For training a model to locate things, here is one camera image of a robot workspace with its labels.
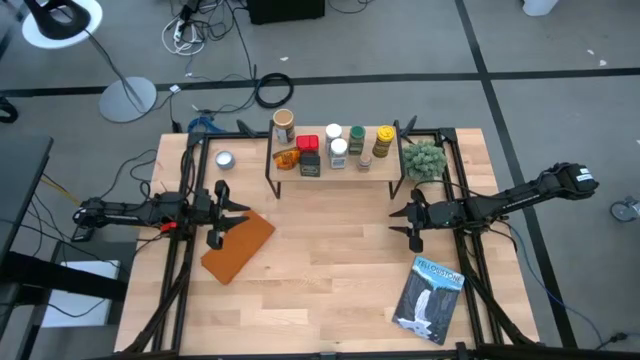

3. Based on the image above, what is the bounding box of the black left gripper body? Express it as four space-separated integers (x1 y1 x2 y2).
192 187 220 234

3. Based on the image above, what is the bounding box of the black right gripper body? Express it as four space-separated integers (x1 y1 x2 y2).
422 199 469 231

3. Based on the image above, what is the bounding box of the orange brown spice pouch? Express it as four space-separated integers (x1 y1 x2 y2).
272 146 302 172

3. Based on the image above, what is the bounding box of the dark green pepper tin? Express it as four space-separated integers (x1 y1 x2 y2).
299 151 322 179

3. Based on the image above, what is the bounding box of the white-lid bagel seasoning jar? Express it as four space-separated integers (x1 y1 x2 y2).
328 137 349 171
324 123 343 151

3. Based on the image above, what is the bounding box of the tan-lid spice jar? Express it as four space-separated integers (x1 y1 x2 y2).
272 108 296 145

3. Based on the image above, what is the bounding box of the red paprika tin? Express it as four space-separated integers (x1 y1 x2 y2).
295 134 320 154

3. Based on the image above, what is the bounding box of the wooden shelf with black legs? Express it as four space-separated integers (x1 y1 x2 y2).
264 119 406 201

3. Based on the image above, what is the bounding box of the folded orange cloth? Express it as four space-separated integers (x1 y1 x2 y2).
199 208 277 286

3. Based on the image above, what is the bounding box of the small silver candle tin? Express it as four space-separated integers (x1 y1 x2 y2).
214 150 236 172

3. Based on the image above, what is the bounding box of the green potted plant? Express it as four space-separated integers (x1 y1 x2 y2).
402 139 448 185

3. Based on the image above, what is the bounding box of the Yellowstone waterfall booklet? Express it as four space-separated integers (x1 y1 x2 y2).
391 255 466 346

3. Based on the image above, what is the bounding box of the yellow-lid spice jar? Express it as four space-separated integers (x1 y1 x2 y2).
372 124 396 159

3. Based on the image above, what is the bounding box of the green-lid spice jar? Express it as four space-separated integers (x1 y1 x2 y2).
348 124 367 156

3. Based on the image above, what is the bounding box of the floor stand with round base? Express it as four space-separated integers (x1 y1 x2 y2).
19 0 158 124

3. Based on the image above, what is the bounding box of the white box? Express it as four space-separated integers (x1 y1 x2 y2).
42 259 121 329

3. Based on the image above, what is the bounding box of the grey caster wheel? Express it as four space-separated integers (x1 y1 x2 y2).
609 195 640 222

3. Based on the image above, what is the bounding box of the black desk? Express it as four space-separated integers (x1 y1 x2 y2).
0 134 54 261

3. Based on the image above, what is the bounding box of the black box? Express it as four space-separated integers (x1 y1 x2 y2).
247 0 326 25

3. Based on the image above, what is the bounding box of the white container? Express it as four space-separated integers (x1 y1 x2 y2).
522 0 559 16

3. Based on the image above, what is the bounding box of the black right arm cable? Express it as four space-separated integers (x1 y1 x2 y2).
412 178 496 202

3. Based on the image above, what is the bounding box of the blue cable coil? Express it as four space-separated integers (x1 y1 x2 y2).
187 115 226 135

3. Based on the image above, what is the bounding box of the coiled black cable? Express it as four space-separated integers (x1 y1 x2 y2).
254 72 295 110

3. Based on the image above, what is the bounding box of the long blue floor cable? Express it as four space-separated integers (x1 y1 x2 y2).
509 224 606 346

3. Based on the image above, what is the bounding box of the yellow cable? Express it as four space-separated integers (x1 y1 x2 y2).
39 174 84 207

